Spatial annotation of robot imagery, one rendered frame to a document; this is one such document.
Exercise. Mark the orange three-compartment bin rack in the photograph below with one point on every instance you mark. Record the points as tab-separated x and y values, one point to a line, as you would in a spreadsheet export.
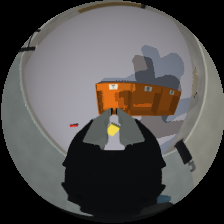
146	99

